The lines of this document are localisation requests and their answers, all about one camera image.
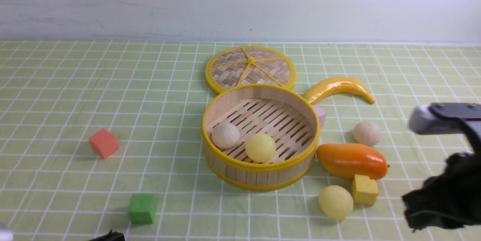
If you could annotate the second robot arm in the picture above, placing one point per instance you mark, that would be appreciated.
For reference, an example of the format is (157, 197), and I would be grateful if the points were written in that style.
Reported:
(450, 200)

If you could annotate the yellow bun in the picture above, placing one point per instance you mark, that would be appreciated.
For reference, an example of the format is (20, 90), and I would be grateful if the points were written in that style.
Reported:
(260, 147)
(336, 202)

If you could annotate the woven bamboo steamer lid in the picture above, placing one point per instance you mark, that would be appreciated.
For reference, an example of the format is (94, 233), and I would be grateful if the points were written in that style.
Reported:
(249, 65)

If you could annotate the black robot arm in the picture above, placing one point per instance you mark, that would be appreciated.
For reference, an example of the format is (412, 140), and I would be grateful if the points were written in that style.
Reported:
(111, 236)

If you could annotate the green checkered tablecloth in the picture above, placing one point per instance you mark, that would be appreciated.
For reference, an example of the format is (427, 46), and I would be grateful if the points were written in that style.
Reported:
(151, 96)

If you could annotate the orange toy mango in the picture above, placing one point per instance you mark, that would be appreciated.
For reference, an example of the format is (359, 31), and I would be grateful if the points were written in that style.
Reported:
(347, 160)

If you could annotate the pink wooden block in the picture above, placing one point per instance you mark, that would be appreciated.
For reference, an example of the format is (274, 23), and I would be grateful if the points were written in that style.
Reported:
(320, 114)

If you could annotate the white bun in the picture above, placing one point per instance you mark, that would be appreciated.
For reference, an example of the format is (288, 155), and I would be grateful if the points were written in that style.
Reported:
(367, 133)
(225, 135)

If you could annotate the green wooden cube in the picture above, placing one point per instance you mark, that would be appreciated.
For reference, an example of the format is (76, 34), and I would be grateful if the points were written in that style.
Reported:
(142, 208)

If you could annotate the bamboo steamer tray yellow rim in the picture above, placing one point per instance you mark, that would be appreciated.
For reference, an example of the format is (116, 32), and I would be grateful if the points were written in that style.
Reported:
(289, 119)

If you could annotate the yellow wooden cube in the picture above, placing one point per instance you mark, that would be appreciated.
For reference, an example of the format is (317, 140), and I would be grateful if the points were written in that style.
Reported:
(364, 190)

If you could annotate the red wooden cube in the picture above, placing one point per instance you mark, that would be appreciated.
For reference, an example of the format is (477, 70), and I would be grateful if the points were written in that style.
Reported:
(104, 143)

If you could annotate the yellow toy banana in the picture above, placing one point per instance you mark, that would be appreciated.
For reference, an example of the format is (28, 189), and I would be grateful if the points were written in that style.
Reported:
(337, 85)

